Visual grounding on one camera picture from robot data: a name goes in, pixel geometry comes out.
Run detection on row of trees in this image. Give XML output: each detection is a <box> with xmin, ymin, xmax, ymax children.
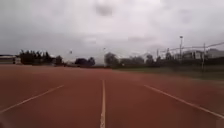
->
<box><xmin>73</xmin><ymin>52</ymin><xmax>174</xmax><ymax>69</ymax></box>

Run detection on low pale building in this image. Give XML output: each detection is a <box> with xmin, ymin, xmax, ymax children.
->
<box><xmin>0</xmin><ymin>54</ymin><xmax>22</xmax><ymax>65</ymax></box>

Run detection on pale buildings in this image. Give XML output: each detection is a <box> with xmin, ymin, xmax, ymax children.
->
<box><xmin>173</xmin><ymin>48</ymin><xmax>224</xmax><ymax>61</ymax></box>

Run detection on dark clump of trees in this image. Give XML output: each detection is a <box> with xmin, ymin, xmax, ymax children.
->
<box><xmin>19</xmin><ymin>49</ymin><xmax>64</xmax><ymax>66</ymax></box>

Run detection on tall light pole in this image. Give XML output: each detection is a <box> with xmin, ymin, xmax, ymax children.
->
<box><xmin>178</xmin><ymin>35</ymin><xmax>184</xmax><ymax>62</ymax></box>

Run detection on fence with tall posts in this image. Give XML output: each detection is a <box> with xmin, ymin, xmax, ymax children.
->
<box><xmin>156</xmin><ymin>41</ymin><xmax>224</xmax><ymax>72</ymax></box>

